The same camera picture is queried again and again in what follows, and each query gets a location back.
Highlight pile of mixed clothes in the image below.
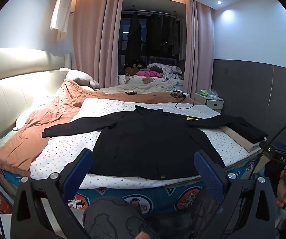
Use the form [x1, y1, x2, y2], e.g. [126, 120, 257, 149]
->
[148, 63, 184, 79]

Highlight white hanging garment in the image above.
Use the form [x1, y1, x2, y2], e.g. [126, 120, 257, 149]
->
[50, 0, 74, 41]

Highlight person's dark patterned pants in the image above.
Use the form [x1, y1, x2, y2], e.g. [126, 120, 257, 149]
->
[82, 188, 233, 239]

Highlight folded black garment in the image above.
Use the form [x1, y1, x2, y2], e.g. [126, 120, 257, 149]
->
[216, 115, 269, 145]

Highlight beige bear print blanket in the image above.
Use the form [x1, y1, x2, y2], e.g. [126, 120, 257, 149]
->
[99, 75, 184, 95]

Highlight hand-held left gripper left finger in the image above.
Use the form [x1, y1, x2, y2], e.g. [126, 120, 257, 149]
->
[11, 149, 94, 239]

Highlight hanging dark coat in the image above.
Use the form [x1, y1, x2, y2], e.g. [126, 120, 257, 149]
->
[125, 11, 144, 61]

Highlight orange box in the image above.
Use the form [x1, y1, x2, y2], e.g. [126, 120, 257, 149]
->
[0, 189, 13, 215]

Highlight pink garment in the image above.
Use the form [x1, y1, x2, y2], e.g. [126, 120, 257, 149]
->
[137, 70, 162, 78]

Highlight brown plush toy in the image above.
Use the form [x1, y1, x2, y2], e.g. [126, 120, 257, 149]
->
[125, 61, 144, 76]

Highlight white nightstand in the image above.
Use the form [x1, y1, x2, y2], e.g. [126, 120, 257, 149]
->
[195, 93, 224, 116]

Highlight white plush toy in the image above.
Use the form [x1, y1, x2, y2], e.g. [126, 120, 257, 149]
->
[59, 67, 101, 89]

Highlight black jacket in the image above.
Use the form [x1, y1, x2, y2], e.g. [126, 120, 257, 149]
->
[42, 105, 236, 180]

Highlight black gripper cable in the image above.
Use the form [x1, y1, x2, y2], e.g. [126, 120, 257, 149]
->
[265, 121, 286, 145]

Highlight row of hanging dark clothes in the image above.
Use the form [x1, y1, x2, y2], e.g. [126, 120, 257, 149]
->
[146, 12, 181, 57]

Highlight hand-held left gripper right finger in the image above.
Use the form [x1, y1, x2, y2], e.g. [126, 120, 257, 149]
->
[193, 151, 283, 239]

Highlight white floral blanket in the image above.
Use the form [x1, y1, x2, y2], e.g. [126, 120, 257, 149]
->
[30, 98, 262, 190]

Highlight orange quilt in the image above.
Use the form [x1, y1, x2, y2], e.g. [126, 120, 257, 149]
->
[0, 78, 203, 177]

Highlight pink curtain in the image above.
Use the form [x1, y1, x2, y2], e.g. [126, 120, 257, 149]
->
[72, 0, 123, 95]
[184, 0, 214, 99]

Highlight cream padded headboard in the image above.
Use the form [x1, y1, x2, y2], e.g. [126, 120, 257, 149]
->
[0, 48, 72, 150]

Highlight white pillow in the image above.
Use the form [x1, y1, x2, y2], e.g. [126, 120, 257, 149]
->
[13, 95, 66, 131]

